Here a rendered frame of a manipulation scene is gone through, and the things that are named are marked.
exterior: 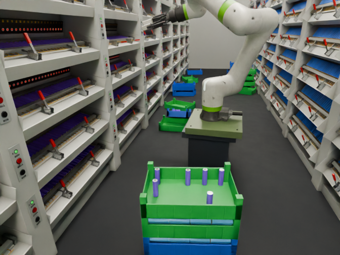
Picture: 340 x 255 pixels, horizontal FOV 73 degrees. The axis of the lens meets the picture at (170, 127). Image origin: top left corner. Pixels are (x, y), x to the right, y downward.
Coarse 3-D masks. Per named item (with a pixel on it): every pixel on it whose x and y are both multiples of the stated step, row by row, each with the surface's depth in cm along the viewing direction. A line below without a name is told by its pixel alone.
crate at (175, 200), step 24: (168, 168) 86; (192, 168) 86; (216, 168) 85; (144, 192) 74; (168, 192) 81; (192, 192) 80; (216, 192) 80; (144, 216) 70; (168, 216) 70; (192, 216) 69; (216, 216) 69; (240, 216) 68
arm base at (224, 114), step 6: (222, 108) 144; (228, 108) 144; (204, 114) 142; (210, 114) 140; (216, 114) 140; (222, 114) 141; (228, 114) 140; (234, 114) 143; (240, 114) 142; (204, 120) 142; (210, 120) 140; (216, 120) 140
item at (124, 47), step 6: (120, 30) 184; (126, 36) 185; (132, 36) 184; (138, 36) 183; (108, 42) 129; (126, 42) 167; (138, 42) 182; (108, 48) 132; (114, 48) 139; (120, 48) 148; (126, 48) 159; (132, 48) 170; (138, 48) 184; (108, 54) 133; (114, 54) 142
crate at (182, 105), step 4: (176, 100) 280; (164, 104) 268; (168, 104) 274; (172, 104) 281; (176, 104) 281; (180, 104) 279; (184, 104) 275; (188, 104) 272; (192, 104) 269; (176, 108) 260; (180, 108) 256; (184, 108) 253; (188, 108) 255; (192, 108) 263
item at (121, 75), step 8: (112, 56) 176; (112, 64) 172; (120, 64) 179; (128, 64) 182; (136, 64) 191; (112, 72) 154; (120, 72) 165; (128, 72) 170; (136, 72) 180; (112, 80) 137; (120, 80) 151; (128, 80) 167; (112, 88) 141
